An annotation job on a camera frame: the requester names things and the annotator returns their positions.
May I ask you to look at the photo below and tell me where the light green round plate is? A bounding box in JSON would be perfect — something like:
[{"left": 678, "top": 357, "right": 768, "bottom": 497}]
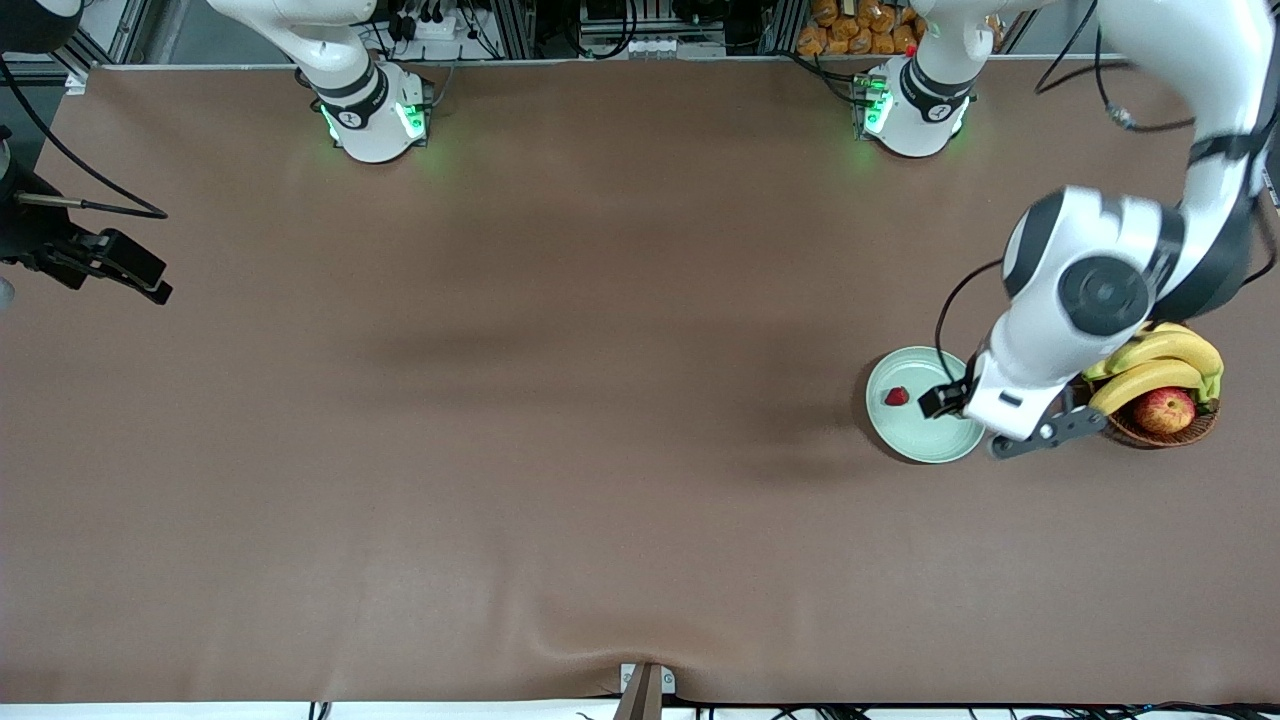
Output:
[{"left": 865, "top": 345, "right": 991, "bottom": 465}]

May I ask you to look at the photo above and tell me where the brown wicker basket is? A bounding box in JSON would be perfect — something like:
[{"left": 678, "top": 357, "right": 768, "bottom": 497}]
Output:
[{"left": 1098, "top": 385, "right": 1222, "bottom": 449}]

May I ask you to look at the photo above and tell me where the yellow banana bunch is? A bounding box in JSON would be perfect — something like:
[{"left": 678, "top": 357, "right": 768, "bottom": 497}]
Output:
[{"left": 1083, "top": 322, "right": 1225, "bottom": 421}]

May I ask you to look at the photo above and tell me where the red yellow apple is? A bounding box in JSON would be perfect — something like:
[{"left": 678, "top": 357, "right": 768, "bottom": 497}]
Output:
[{"left": 1133, "top": 387, "right": 1198, "bottom": 435}]

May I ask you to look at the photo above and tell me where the brown table cover mat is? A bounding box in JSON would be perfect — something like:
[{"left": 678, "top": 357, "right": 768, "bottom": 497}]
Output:
[{"left": 0, "top": 55, "right": 1280, "bottom": 706}]

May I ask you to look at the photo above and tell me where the orange bread rolls pile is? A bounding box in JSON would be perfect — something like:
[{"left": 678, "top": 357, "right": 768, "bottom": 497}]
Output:
[{"left": 797, "top": 0, "right": 926, "bottom": 57}]

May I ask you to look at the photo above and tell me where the white power strip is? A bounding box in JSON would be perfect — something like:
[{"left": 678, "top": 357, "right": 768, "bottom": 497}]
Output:
[{"left": 385, "top": 8, "right": 463, "bottom": 43}]

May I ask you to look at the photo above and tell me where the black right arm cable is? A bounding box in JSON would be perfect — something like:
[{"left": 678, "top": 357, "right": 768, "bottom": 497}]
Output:
[{"left": 0, "top": 55, "right": 169, "bottom": 221}]

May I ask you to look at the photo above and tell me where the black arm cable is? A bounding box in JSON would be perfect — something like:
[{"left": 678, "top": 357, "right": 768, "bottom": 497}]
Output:
[
  {"left": 935, "top": 0, "right": 1201, "bottom": 391},
  {"left": 0, "top": 55, "right": 169, "bottom": 221}
]

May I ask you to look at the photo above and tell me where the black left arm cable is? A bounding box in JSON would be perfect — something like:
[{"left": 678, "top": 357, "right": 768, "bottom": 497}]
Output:
[{"left": 935, "top": 0, "right": 1201, "bottom": 391}]

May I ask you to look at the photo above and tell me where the aluminium frame corner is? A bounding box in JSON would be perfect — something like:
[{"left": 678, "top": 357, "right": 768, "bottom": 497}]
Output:
[{"left": 55, "top": 0, "right": 191, "bottom": 97}]

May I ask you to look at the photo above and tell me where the aluminium frame post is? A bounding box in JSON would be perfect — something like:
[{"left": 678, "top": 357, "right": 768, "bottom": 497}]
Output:
[
  {"left": 757, "top": 0, "right": 801, "bottom": 56},
  {"left": 488, "top": 0, "right": 536, "bottom": 58}
]

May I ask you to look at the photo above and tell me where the silver metal table bracket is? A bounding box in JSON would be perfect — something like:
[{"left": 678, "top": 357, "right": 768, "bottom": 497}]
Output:
[{"left": 619, "top": 662, "right": 677, "bottom": 696}]

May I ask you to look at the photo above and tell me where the brown camera pole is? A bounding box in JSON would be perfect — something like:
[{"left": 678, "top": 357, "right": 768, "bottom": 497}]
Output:
[{"left": 612, "top": 665, "right": 666, "bottom": 720}]

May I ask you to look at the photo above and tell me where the silver table edge rail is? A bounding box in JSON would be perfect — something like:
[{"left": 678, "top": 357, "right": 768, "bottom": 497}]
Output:
[{"left": 90, "top": 54, "right": 1101, "bottom": 73}]

